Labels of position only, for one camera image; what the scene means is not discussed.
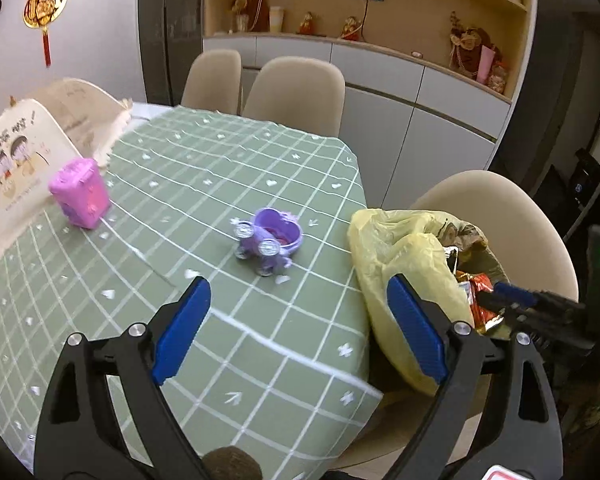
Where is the red orange wrapper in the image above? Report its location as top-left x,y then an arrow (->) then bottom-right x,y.
455,270 -> 508,333

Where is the green checked tablecloth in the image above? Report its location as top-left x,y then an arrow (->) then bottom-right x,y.
0,105 -> 383,476

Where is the brown doll decoration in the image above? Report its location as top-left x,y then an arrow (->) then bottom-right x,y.
449,11 -> 496,78

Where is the small floral decoration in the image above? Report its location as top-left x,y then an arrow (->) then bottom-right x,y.
487,62 -> 511,95

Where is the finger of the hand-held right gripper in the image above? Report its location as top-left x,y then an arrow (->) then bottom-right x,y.
477,291 -> 520,318
492,281 -> 543,311

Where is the red gold knot ornament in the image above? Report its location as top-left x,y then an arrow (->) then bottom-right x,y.
22,0 -> 70,68

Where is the pink plastic box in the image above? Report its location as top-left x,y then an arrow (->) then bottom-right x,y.
48,157 -> 112,231

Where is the pink paper cone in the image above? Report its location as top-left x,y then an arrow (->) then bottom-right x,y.
475,45 -> 502,83

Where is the wooden wall shelf unit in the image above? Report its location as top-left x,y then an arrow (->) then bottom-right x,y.
202,0 -> 538,106

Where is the printed mesh food cover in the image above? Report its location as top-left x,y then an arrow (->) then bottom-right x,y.
0,77 -> 133,271

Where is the beige dining chair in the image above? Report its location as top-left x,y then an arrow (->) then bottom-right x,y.
325,390 -> 486,476
410,170 -> 580,341
181,49 -> 243,116
242,56 -> 346,138

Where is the dried flower decoration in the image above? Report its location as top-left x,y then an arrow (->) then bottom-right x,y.
230,0 -> 270,35

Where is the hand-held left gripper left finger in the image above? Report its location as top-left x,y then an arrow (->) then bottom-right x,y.
35,276 -> 212,480

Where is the purple toy carriage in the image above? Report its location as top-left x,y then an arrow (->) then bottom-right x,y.
231,207 -> 303,285

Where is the brown crumpled paper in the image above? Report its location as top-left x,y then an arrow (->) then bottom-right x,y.
437,217 -> 488,256

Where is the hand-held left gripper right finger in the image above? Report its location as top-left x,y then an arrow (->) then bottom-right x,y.
382,274 -> 563,480

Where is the black appliance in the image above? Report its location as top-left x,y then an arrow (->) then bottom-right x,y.
570,149 -> 600,211

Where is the dark glass cabinet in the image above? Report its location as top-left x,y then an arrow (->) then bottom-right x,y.
137,0 -> 206,108

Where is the white sideboard cabinet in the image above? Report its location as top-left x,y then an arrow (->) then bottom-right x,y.
202,35 -> 512,171

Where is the yellow plastic bag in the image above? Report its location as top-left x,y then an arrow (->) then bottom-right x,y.
348,207 -> 511,396

